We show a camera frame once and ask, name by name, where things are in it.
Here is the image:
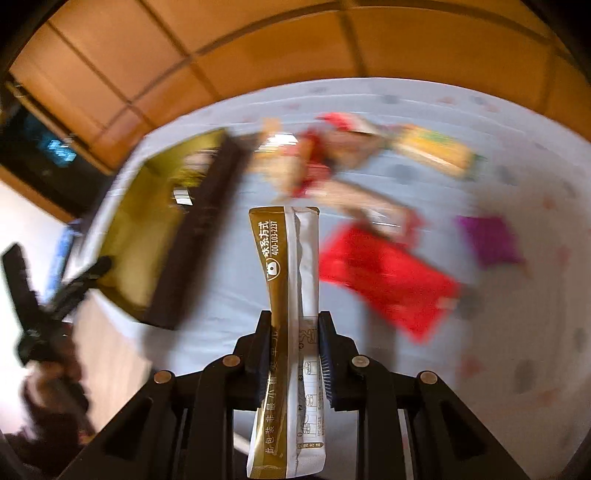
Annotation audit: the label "gold metal tin box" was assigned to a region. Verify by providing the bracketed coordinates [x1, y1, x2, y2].
[97, 129, 256, 330]

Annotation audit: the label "clear layered cake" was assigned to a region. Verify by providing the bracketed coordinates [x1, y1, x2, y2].
[322, 130, 389, 171]

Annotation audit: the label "Weidan cracker pack green ends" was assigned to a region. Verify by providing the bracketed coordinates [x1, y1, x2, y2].
[391, 124, 479, 179]

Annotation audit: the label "red white Kiss snack packet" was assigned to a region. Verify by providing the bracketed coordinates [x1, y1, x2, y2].
[318, 112, 382, 136]

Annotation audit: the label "gold white stick sachet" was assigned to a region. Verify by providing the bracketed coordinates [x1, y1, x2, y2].
[246, 206, 325, 479]

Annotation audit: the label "clear bag yellow-edged snacks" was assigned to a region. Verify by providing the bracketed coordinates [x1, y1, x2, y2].
[249, 119, 332, 198]

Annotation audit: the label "purple snack packet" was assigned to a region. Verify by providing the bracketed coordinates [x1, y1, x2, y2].
[456, 215, 526, 269]

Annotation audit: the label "sesame bar red-end wrapper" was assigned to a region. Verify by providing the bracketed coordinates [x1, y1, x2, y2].
[308, 179, 423, 248]

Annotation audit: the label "large red snack packet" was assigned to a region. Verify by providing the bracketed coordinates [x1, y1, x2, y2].
[318, 224, 461, 342]

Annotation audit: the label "dark wooden door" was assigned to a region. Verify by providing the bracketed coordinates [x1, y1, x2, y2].
[1, 76, 112, 218]

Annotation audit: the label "person's left hand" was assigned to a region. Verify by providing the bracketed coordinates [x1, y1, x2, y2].
[26, 337, 96, 445]

